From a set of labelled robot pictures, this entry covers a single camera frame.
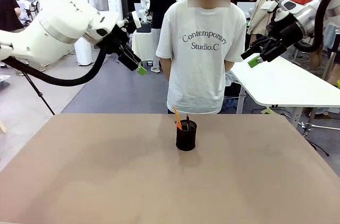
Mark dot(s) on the black pen pink end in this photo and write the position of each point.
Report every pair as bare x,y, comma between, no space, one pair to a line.
187,121

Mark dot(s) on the person's right forearm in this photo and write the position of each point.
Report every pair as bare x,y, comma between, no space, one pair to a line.
165,68

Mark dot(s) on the white air purifier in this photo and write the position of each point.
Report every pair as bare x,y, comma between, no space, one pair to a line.
83,54

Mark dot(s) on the mannequin with beige coat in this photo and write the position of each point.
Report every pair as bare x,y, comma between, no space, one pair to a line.
261,9

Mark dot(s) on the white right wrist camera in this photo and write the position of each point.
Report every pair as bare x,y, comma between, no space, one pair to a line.
269,6

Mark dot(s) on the metal light stand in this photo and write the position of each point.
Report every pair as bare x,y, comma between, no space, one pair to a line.
306,128

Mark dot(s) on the table with white cloth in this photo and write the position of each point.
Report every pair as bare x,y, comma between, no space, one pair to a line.
140,43

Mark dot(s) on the yellow-green object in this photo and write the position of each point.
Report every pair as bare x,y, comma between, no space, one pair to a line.
267,111

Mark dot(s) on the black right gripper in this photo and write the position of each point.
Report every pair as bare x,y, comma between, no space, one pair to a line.
289,34

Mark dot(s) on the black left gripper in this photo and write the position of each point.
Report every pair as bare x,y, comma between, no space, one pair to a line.
117,41

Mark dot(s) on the yellow pencil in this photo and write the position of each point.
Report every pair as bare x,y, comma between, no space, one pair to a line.
177,117

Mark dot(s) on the person's left forearm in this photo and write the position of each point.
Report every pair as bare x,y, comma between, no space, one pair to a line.
227,66

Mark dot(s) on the person in black T-shirt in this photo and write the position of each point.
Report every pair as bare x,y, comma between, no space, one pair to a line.
162,3
9,9

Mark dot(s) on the black equipment box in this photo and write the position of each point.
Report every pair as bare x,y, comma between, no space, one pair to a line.
144,27

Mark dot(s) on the clear plastic bag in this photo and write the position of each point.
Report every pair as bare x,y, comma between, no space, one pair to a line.
233,78

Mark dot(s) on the black tripod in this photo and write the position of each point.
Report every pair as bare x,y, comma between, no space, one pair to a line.
40,94

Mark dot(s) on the black mesh pen holder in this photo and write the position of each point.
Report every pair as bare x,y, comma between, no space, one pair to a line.
186,140

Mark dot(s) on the person in white T-shirt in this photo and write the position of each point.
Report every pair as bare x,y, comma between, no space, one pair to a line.
199,75

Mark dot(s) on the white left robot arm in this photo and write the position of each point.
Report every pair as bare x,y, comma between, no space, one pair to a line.
61,19

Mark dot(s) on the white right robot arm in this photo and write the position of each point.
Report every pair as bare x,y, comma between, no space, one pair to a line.
305,14

